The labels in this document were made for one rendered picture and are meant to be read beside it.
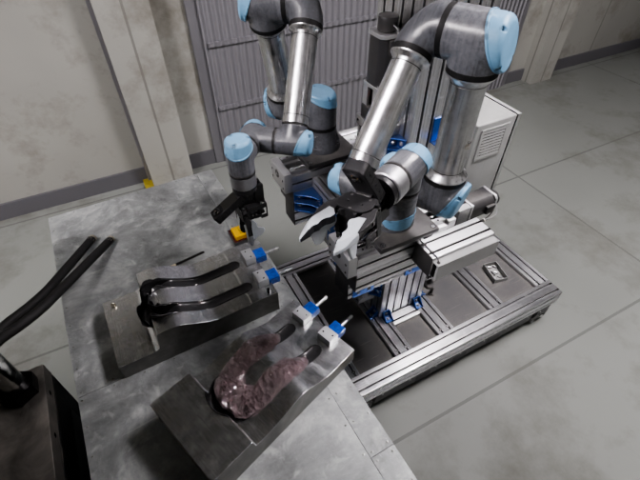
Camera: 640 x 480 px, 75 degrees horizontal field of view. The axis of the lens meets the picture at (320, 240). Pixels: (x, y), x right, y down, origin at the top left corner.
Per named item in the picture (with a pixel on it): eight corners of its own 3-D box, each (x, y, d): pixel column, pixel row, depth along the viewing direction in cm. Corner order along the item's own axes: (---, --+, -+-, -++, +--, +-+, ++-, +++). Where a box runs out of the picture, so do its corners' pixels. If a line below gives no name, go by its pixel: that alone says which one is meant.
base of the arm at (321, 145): (329, 131, 175) (329, 110, 168) (347, 149, 166) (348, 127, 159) (295, 140, 170) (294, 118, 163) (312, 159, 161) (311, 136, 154)
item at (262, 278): (289, 268, 144) (289, 257, 141) (295, 278, 141) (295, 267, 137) (253, 283, 140) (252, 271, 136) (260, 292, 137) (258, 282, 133)
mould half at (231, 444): (293, 310, 139) (291, 290, 132) (353, 359, 127) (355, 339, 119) (161, 422, 113) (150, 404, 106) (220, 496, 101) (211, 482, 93)
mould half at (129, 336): (249, 259, 156) (245, 232, 147) (279, 309, 140) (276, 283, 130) (109, 314, 138) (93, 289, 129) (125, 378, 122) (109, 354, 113)
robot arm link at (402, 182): (410, 169, 81) (373, 159, 85) (398, 180, 78) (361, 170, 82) (409, 200, 85) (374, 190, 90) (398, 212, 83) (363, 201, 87)
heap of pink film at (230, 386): (272, 329, 127) (270, 313, 122) (315, 365, 119) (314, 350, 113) (202, 388, 114) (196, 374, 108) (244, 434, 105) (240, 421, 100)
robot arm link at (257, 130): (280, 142, 129) (270, 162, 121) (246, 139, 130) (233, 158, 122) (278, 119, 123) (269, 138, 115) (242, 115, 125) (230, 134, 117)
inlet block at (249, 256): (275, 249, 151) (274, 237, 147) (282, 257, 148) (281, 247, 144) (242, 262, 146) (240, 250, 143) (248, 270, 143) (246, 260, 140)
